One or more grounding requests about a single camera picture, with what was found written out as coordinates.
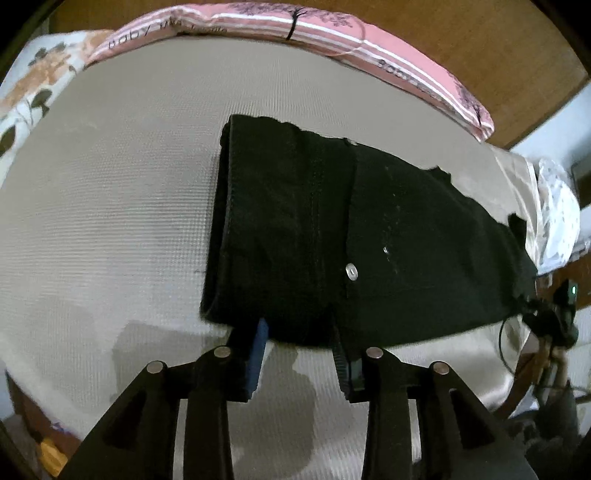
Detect pink striped blanket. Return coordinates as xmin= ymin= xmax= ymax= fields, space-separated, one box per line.
xmin=85 ymin=1 xmax=495 ymax=141

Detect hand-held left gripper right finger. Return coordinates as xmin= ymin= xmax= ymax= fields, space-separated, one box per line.
xmin=331 ymin=322 xmax=539 ymax=480

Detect beige satin sheet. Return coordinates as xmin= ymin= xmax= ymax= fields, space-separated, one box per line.
xmin=494 ymin=148 xmax=548 ymax=268

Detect white floral cloth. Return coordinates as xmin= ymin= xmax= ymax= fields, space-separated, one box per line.
xmin=0 ymin=30 xmax=114 ymax=178

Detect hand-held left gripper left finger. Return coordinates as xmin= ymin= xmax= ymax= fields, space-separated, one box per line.
xmin=60 ymin=318 xmax=270 ymax=480

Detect beige woven bed mat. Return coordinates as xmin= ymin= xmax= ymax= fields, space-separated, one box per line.
xmin=0 ymin=33 xmax=532 ymax=480

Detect black cable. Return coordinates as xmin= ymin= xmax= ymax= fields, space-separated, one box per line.
xmin=498 ymin=305 xmax=532 ymax=374

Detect black pants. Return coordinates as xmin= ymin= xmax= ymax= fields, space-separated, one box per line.
xmin=199 ymin=114 xmax=539 ymax=349

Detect white patterned cloth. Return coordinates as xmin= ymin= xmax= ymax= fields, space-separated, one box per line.
xmin=536 ymin=158 xmax=581 ymax=268

